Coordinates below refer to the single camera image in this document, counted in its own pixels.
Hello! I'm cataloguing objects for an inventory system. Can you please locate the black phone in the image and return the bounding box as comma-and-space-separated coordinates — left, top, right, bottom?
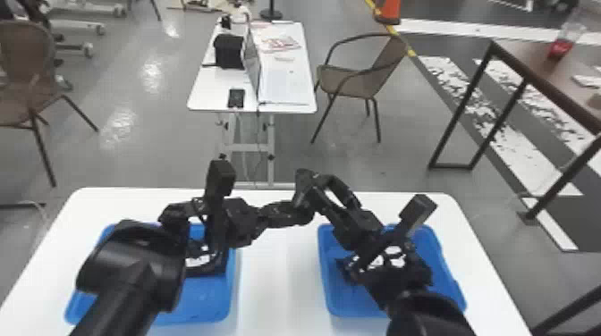
226, 88, 247, 110

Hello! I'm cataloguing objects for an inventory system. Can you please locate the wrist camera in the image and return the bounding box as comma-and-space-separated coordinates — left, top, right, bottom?
204, 158, 238, 256
370, 193, 439, 264

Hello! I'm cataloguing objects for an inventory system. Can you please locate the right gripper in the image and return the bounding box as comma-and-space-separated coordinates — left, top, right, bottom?
292, 168, 387, 253

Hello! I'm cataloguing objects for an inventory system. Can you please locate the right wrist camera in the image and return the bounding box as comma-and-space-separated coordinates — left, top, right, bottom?
370, 193, 439, 264

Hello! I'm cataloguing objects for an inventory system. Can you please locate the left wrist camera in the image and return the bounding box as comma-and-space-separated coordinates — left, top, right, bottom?
204, 158, 238, 256

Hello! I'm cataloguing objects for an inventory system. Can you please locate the black box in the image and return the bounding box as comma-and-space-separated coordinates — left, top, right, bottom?
213, 33, 245, 71

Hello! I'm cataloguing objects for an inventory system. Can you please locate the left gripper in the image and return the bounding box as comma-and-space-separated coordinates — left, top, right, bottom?
219, 196, 316, 248

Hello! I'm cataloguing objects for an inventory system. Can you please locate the dark side table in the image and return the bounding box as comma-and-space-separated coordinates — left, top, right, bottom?
427, 38, 601, 223

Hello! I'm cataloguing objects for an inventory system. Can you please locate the brown chair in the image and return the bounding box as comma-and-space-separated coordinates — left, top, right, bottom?
0, 19, 101, 189
309, 31, 410, 145

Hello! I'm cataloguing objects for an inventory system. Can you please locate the blue tray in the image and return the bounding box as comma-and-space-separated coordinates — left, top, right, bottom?
317, 223, 468, 319
64, 222, 237, 328

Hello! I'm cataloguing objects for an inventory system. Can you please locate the white side table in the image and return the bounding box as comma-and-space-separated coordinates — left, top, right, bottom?
186, 20, 319, 189

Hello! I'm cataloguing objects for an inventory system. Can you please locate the orange cone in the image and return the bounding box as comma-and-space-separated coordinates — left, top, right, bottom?
373, 0, 404, 26

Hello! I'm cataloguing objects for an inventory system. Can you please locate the red bottle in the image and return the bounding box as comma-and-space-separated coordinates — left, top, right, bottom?
546, 9, 591, 62

